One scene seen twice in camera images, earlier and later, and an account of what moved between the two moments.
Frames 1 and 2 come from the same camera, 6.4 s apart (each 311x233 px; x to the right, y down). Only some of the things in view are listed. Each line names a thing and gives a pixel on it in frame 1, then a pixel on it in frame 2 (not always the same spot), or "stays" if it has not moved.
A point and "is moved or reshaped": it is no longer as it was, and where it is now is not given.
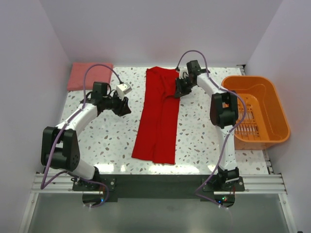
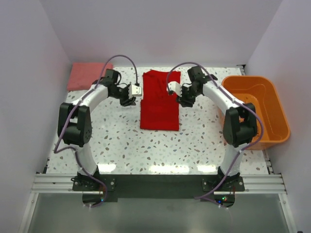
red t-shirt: (158, 138) is moved or reshaped
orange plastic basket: (265, 122) stays
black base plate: (157, 188) stays
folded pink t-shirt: (96, 73) stays
